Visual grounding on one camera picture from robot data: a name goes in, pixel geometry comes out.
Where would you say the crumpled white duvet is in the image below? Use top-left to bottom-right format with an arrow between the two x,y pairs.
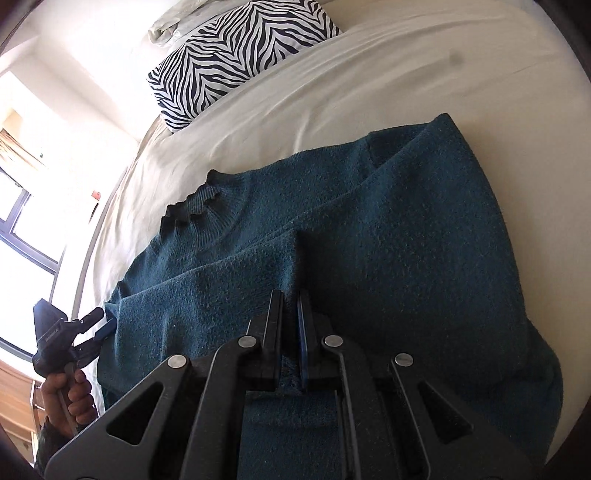
147,0 -> 245,44

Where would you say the beige roman blind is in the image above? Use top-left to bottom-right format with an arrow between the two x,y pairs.
1,108 -> 43,168

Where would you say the person's left hand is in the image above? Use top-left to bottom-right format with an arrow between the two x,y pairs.
41,369 -> 98,439

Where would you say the black framed window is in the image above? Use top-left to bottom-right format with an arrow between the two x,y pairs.
1,171 -> 58,354

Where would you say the dark teal knit sweater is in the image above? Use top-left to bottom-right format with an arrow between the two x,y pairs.
97,115 -> 563,479

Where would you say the wooden furniture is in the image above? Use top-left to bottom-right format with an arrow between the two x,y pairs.
0,362 -> 45,464

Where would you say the beige bed sheet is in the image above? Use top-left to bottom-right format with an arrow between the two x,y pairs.
68,0 -> 591,462

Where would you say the zebra print pillow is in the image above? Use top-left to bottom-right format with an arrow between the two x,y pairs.
147,1 -> 341,133

